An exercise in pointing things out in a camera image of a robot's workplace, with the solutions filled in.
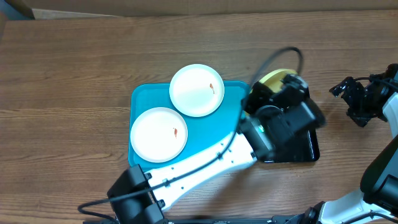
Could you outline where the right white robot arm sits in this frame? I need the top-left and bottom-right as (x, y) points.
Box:
(285, 63), (397, 224)

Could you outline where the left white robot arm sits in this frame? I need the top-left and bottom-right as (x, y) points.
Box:
(107, 74), (325, 223)

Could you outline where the cardboard sheet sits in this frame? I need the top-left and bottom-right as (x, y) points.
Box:
(6, 0), (398, 20)

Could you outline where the teal plastic tray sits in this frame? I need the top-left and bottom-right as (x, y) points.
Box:
(128, 81), (248, 171)

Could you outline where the white plate top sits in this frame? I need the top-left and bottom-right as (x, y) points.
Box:
(169, 64), (224, 117)

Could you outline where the yellow plate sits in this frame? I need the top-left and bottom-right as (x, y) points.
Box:
(250, 68), (297, 95)

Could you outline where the white plate left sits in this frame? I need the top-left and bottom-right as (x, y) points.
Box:
(130, 107), (188, 163)

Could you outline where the black water tray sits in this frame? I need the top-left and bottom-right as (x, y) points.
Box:
(257, 83), (321, 164)

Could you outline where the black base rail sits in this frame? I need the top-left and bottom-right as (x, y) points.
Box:
(156, 214), (303, 224)

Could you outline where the white plate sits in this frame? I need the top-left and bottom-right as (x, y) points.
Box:
(130, 107), (188, 163)
(169, 64), (224, 117)

